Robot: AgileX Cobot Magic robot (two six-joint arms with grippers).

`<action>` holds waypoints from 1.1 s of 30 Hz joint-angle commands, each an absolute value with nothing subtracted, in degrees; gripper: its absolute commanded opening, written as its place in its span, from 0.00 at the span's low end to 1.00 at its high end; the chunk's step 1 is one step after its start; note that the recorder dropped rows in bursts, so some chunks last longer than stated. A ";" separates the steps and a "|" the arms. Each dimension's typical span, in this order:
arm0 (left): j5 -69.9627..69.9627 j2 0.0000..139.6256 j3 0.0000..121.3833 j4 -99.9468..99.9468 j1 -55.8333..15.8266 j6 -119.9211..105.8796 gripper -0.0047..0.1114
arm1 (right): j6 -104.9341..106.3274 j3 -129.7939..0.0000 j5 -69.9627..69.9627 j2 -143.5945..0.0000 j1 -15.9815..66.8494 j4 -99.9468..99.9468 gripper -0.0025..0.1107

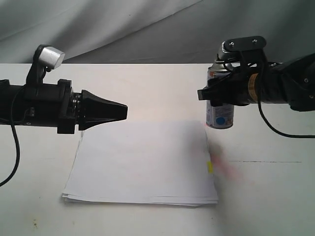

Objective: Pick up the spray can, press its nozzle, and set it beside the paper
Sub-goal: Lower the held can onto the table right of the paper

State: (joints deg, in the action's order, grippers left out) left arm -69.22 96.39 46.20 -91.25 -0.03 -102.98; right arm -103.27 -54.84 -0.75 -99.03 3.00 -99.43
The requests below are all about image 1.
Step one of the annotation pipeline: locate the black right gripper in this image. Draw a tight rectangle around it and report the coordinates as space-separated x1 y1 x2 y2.
197 62 315 112

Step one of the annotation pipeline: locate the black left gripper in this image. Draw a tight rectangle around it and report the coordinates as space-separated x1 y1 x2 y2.
57 79 127 134

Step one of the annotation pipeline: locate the silver spray paint can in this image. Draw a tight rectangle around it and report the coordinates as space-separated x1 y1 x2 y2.
206 59 234 129

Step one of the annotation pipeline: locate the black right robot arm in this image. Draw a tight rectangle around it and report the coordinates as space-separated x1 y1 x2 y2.
196 49 315 129

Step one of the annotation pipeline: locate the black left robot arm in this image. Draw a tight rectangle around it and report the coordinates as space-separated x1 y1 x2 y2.
0 79 128 134

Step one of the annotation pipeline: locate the grey backdrop cloth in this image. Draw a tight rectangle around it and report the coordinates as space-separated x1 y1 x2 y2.
0 0 315 63

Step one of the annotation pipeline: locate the white paper stack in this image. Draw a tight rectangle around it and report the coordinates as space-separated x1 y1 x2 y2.
63 121 219 206

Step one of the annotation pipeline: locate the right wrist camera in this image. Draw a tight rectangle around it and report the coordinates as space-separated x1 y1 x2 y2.
216 36 267 64

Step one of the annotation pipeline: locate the black right camera cable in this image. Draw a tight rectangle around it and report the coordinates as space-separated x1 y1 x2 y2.
255 61 315 138

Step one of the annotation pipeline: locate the black camera cable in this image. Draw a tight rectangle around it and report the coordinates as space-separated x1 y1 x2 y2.
255 61 315 138
0 93 32 187

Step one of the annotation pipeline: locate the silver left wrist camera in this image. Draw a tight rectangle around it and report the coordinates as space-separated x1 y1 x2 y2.
26 44 65 86

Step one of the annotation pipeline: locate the black left camera cable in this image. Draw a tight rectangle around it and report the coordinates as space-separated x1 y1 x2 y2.
0 93 32 187

